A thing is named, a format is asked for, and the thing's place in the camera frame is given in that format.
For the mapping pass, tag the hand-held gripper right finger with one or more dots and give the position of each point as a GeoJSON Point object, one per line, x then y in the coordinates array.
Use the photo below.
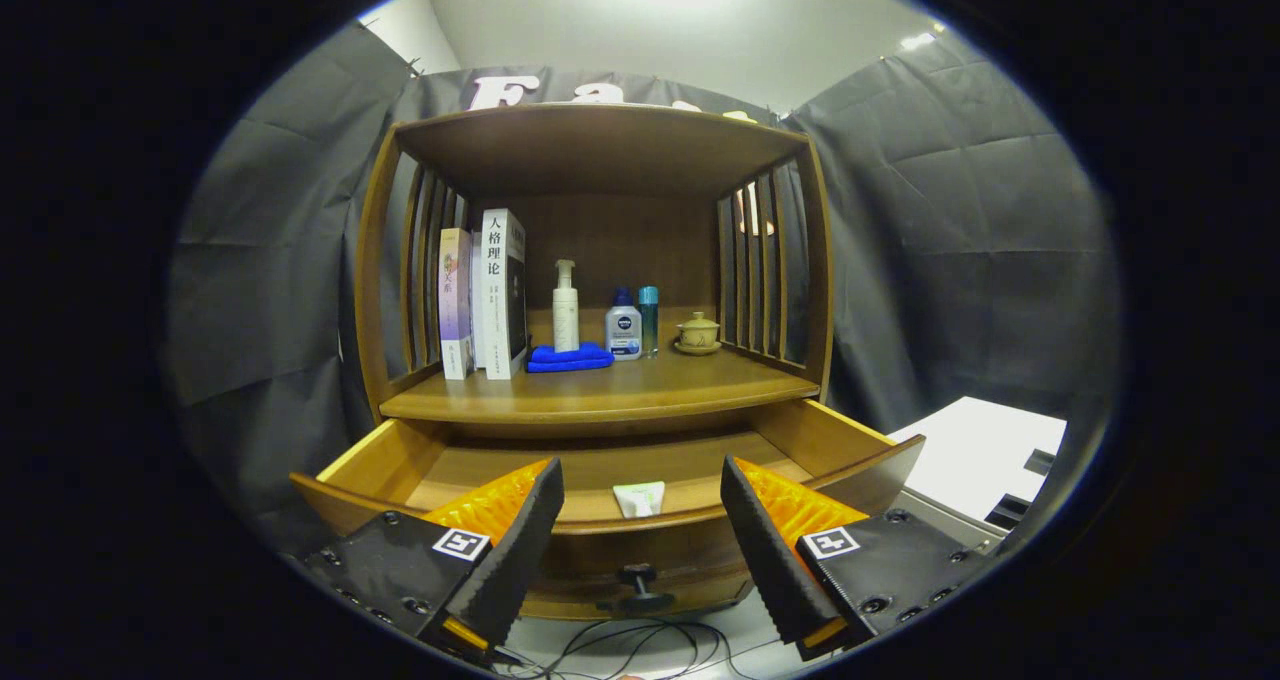
{"type": "Point", "coordinates": [770, 560]}

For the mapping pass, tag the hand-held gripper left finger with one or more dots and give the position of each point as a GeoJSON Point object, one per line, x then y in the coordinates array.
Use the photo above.
{"type": "Point", "coordinates": [515, 550]}

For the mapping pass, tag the white tube with green label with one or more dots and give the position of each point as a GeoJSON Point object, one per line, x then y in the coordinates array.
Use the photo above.
{"type": "Point", "coordinates": [638, 500]}

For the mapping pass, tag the wooden countertop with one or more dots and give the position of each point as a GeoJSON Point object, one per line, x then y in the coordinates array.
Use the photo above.
{"type": "Point", "coordinates": [640, 390]}

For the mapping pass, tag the brown wooden cabinet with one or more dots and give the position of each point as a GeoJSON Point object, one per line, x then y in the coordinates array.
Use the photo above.
{"type": "Point", "coordinates": [600, 150]}

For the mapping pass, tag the blue folded cloth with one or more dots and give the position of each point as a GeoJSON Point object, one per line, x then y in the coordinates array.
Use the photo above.
{"type": "Point", "coordinates": [570, 360]}

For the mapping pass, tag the beige saucer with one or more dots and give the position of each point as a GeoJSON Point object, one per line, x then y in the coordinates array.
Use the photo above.
{"type": "Point", "coordinates": [697, 350]}

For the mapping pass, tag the white side table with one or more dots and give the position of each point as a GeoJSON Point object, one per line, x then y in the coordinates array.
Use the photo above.
{"type": "Point", "coordinates": [970, 450]}

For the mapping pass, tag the white pump bottle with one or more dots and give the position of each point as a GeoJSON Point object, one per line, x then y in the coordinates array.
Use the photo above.
{"type": "Point", "coordinates": [566, 320]}

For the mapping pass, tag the beige lidded teacup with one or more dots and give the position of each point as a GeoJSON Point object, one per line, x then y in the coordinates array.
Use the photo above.
{"type": "Point", "coordinates": [698, 333]}

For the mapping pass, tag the white bottle with blue cap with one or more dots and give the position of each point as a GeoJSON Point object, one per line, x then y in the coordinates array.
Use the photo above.
{"type": "Point", "coordinates": [623, 335]}

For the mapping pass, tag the purple book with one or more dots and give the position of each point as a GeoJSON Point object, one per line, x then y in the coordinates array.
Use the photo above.
{"type": "Point", "coordinates": [455, 310]}

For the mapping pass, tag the thick white book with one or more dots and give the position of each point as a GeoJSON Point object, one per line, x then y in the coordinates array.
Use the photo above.
{"type": "Point", "coordinates": [493, 300]}

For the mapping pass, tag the thin white book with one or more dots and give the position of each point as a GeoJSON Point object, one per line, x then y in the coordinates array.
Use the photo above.
{"type": "Point", "coordinates": [477, 300]}

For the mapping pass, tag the slim teal bottle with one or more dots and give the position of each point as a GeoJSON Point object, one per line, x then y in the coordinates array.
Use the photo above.
{"type": "Point", "coordinates": [649, 320]}

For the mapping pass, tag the small ceiling light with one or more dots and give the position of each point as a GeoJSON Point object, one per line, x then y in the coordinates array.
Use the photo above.
{"type": "Point", "coordinates": [918, 40]}

